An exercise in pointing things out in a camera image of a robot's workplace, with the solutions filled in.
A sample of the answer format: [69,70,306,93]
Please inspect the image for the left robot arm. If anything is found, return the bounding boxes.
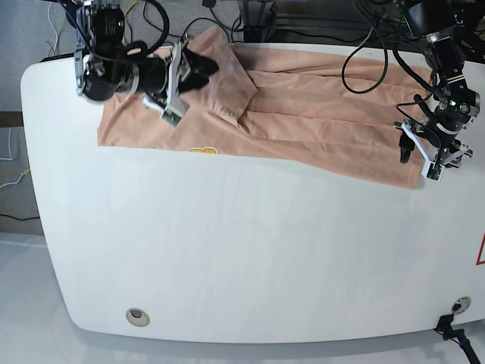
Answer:
[383,1,480,180]

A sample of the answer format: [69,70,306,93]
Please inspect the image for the table cable grommet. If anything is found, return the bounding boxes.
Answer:
[126,308,150,328]
[452,297,471,315]

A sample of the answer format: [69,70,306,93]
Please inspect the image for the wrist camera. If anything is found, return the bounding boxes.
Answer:
[162,98,189,127]
[421,160,445,182]

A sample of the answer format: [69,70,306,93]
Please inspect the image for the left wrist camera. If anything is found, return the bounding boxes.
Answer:
[421,160,445,182]

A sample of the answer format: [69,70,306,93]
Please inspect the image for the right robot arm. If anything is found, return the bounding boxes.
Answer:
[67,1,219,126]

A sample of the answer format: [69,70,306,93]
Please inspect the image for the red triangle warning sticker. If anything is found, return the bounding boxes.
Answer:
[476,234,485,265]

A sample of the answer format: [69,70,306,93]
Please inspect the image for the white floor cable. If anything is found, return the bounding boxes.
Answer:
[46,0,61,58]

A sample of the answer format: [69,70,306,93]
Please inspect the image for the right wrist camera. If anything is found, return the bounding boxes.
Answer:
[162,98,189,127]

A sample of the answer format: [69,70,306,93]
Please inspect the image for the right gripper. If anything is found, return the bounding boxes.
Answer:
[142,36,219,118]

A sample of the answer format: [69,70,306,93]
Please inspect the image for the left table cable grommet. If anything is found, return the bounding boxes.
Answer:
[126,308,150,328]

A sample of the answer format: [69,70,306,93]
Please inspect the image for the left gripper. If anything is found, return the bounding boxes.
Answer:
[393,119,473,169]

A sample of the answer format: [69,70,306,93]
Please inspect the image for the black clamp with cable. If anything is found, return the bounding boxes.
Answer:
[434,314,480,364]

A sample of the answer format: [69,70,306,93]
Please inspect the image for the right table cable grommet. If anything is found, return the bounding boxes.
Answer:
[452,297,471,315]

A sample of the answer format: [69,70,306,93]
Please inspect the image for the peach pink T-shirt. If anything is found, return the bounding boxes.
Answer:
[97,27,424,189]

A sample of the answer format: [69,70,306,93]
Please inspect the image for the black equipment frame base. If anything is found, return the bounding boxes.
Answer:
[238,1,283,43]

